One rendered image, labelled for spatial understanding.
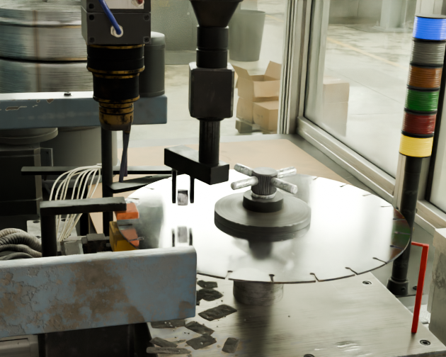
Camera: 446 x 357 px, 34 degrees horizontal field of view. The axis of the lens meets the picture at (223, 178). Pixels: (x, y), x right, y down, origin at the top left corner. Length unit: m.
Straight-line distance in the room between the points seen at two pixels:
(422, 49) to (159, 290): 0.53
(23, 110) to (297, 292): 0.41
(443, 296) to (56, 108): 0.55
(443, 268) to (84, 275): 0.51
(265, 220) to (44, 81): 0.70
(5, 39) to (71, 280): 0.85
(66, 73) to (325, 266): 0.79
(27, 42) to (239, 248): 0.75
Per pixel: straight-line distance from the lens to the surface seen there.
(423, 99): 1.02
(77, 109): 0.97
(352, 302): 0.88
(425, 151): 1.05
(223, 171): 0.76
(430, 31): 1.01
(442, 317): 1.00
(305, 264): 0.73
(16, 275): 0.62
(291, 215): 0.81
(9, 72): 1.42
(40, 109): 0.96
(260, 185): 0.81
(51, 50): 1.38
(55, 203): 0.79
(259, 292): 0.85
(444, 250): 0.97
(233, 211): 0.82
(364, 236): 0.81
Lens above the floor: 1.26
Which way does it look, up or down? 19 degrees down
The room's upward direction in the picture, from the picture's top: 2 degrees clockwise
